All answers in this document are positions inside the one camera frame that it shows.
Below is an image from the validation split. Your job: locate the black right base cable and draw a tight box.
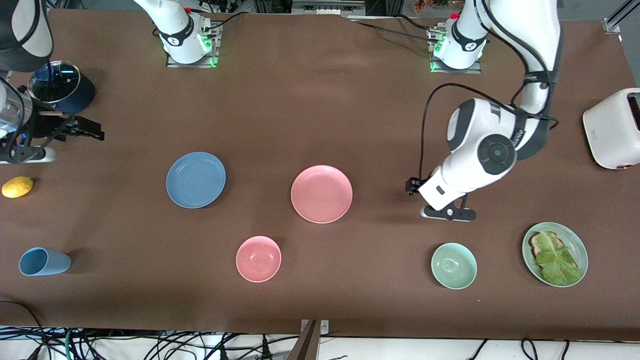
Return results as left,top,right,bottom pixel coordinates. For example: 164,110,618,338
197,11,246,38

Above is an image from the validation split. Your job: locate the blue cup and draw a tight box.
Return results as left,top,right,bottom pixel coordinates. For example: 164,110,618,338
18,247,72,277

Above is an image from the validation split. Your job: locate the black floor cable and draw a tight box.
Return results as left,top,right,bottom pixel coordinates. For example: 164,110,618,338
0,300,49,360

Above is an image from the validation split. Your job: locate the black base cable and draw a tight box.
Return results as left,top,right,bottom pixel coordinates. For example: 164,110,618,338
197,11,246,38
347,15,436,42

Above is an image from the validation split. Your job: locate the blue plate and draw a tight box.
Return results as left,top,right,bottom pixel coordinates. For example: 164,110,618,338
165,151,227,209

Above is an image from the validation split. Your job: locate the green plate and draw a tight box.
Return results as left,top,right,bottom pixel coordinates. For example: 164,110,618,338
522,222,589,288

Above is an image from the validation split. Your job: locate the white toaster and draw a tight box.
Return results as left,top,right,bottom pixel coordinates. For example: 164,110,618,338
582,88,640,171

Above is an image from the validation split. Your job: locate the grey power strip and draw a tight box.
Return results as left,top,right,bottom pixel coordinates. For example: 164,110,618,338
291,0,367,16

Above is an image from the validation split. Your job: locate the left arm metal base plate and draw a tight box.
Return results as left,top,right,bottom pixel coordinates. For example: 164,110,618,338
429,27,483,75

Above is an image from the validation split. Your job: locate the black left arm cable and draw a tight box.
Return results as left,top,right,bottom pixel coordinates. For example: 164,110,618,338
419,0,560,183

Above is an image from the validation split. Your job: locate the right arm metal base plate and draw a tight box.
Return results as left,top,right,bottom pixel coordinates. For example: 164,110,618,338
166,22,221,68

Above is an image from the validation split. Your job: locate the glass lid with blue knob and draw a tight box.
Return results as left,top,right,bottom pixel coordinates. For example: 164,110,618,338
28,61,81,103

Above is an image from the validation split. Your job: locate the aluminium frame rail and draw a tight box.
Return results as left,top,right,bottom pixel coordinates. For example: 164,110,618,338
602,0,640,35

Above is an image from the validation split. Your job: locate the pink bowl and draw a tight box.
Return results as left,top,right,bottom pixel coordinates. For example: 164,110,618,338
235,235,282,283

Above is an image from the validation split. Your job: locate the pink plate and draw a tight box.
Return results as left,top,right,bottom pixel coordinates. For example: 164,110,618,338
290,165,354,224

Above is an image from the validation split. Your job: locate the black left base cable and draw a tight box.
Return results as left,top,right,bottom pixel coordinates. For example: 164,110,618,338
347,15,436,42

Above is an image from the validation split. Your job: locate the dark support post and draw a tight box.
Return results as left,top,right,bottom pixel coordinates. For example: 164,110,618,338
287,320,321,360

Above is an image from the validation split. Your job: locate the dark blue saucepan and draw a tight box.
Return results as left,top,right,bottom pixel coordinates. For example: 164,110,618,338
27,61,97,116

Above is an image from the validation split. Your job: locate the toast slice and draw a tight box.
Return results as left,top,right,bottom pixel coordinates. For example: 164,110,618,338
529,231,566,261

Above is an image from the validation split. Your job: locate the yellow lemon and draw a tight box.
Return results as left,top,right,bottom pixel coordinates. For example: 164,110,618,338
1,176,34,199

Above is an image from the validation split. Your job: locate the green bowl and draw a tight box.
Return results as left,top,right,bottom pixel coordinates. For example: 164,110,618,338
431,242,478,290

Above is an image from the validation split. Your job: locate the green lettuce leaf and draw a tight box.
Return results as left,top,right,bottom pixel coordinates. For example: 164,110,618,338
535,232,583,286

